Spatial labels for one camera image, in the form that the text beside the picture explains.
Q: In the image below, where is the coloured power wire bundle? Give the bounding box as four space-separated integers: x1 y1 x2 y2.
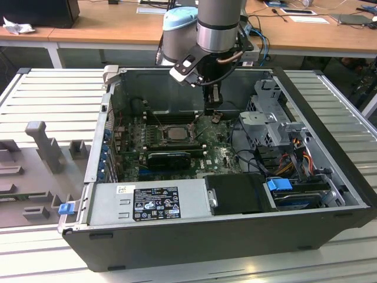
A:
276 144 313 175

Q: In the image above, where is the silver square CPU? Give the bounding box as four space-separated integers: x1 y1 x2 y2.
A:
166 127 192 141

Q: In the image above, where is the blue cable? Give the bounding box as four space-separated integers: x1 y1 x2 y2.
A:
249 25 270 61

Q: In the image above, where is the white paper sheet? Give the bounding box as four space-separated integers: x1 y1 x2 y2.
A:
288 14 329 24

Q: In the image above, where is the CPU socket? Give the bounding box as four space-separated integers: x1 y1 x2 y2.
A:
161 125 197 145

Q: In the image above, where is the white tablet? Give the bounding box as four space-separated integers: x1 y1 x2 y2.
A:
279 8 318 16

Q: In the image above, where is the grey parts rack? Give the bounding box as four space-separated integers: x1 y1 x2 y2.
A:
0 120 92 229

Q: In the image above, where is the wooden desk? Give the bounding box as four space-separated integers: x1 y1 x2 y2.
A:
0 0 377 58

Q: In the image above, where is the grey case release handle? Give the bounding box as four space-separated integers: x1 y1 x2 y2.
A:
102 65 120 85

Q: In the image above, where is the grey power supply unit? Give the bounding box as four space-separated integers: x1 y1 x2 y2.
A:
88 179 213 226

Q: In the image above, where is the dark closed laptop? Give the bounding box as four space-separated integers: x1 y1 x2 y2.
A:
329 13 376 26

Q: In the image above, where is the black RAM slot bank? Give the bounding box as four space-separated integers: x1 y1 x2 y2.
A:
146 141 204 156
146 111 197 124

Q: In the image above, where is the black graphics card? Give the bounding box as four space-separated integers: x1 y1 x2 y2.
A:
147 152 191 170

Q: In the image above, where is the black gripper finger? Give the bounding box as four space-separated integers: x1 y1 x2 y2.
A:
205 84 224 116

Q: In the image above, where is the black plastic shroud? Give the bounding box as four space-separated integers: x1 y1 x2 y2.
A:
203 173 277 216

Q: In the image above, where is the black open PC case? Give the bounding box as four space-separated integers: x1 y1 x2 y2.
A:
57 65 377 274

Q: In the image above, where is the metal socket cover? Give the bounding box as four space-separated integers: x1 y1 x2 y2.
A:
188 113 204 141

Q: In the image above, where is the green motherboard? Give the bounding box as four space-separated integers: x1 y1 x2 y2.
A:
113 113 245 182

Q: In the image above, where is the green RAM stick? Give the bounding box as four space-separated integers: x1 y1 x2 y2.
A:
0 193 32 204

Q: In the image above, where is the crumpled white paper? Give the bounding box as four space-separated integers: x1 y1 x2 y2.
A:
2 16 36 35

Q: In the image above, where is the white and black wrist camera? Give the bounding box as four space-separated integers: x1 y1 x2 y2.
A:
170 54 204 88

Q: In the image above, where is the black computer box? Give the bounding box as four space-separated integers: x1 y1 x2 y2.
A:
0 0 80 29

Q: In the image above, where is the silver metal drive cage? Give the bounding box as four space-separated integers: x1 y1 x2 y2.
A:
238 78 313 154

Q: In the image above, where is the blue disk carrier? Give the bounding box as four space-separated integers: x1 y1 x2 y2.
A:
266 177 292 192

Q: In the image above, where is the black round capacitor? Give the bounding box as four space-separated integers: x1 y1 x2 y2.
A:
131 98 144 116

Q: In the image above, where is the hard disk drive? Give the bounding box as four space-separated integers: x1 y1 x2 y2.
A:
272 190 322 210

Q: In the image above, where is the black internal cable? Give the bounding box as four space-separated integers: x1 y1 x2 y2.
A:
229 117 266 175

